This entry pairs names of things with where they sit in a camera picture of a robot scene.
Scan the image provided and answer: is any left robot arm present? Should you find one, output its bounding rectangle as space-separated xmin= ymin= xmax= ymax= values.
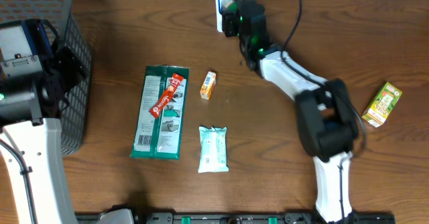
xmin=1 ymin=19 xmax=93 ymax=223

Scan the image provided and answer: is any green tea carton box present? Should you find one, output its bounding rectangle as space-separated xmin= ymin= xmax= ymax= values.
xmin=361 ymin=82 xmax=402 ymax=127

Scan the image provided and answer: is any green white package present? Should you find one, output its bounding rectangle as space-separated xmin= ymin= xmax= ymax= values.
xmin=131 ymin=66 xmax=189 ymax=160

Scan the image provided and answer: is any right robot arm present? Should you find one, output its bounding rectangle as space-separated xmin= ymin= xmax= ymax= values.
xmin=220 ymin=0 xmax=359 ymax=223

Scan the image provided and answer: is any grey plastic mesh basket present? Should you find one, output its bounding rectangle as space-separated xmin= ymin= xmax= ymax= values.
xmin=1 ymin=0 xmax=93 ymax=155

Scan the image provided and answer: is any light blue wipes pack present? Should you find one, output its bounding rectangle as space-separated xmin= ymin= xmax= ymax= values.
xmin=198 ymin=127 xmax=229 ymax=173

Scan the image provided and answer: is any orange snack packet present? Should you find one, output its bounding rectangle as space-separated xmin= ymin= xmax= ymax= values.
xmin=200 ymin=71 xmax=217 ymax=100

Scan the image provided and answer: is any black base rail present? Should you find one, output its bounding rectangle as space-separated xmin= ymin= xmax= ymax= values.
xmin=75 ymin=211 xmax=395 ymax=224

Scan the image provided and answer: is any green lid jar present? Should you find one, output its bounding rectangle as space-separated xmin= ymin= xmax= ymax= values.
xmin=221 ymin=0 xmax=236 ymax=12

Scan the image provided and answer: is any red Nescafe coffee stick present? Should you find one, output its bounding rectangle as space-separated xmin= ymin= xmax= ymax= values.
xmin=149 ymin=73 xmax=184 ymax=119

